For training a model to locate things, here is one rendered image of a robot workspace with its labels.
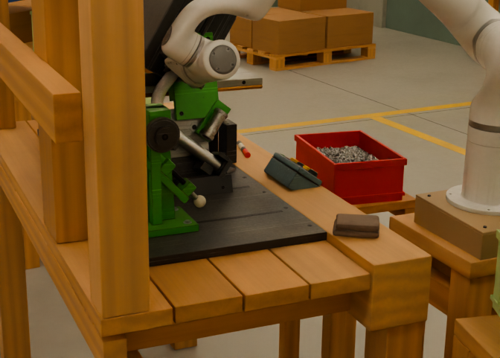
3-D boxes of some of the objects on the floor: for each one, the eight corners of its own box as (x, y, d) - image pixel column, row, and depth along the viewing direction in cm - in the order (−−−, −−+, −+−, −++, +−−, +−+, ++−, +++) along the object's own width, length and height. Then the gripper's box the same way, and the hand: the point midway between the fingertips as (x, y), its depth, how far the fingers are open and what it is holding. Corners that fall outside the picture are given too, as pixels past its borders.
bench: (190, 335, 350) (188, 106, 324) (404, 610, 219) (430, 263, 193) (0, 370, 323) (-19, 123, 297) (115, 706, 193) (100, 320, 167)
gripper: (161, 53, 206) (138, 61, 223) (215, 101, 211) (188, 105, 228) (181, 28, 207) (157, 37, 224) (234, 77, 213) (207, 82, 230)
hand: (175, 71), depth 224 cm, fingers closed on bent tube, 3 cm apart
